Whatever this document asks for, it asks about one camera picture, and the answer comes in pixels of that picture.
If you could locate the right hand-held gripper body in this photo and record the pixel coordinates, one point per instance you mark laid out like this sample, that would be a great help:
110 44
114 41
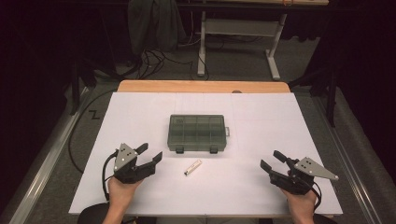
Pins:
299 182

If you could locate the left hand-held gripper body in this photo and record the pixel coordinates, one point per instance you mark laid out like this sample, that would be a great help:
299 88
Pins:
124 172

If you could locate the small white cylinder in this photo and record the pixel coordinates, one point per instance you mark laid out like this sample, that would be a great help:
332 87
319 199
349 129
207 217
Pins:
193 167

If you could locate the green plastic compartment box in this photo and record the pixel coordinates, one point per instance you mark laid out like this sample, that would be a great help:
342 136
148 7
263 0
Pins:
196 132

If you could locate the person's right hand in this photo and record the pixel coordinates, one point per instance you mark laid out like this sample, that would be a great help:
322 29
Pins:
302 203

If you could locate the person's left hand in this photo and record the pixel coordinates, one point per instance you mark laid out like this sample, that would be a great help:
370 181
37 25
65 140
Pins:
120 194

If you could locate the person's right knee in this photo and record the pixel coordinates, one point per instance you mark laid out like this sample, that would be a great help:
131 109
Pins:
325 220

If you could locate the person's knee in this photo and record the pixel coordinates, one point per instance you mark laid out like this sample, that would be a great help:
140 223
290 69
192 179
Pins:
90 216
325 220

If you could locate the white table cover sheet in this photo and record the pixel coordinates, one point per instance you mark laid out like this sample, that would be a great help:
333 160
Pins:
218 193

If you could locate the person's left knee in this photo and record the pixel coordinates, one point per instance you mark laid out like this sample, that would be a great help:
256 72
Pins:
90 216

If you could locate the black metal stand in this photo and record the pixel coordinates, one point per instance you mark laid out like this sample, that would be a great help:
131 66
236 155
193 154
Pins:
75 90
332 99

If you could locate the grey hanging cloth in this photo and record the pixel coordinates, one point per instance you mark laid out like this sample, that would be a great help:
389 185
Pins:
149 25

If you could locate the aluminium floor rail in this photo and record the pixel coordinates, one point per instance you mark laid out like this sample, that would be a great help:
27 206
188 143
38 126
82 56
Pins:
348 174
43 169

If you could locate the white metal desk frame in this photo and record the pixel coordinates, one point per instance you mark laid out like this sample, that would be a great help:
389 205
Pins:
239 27

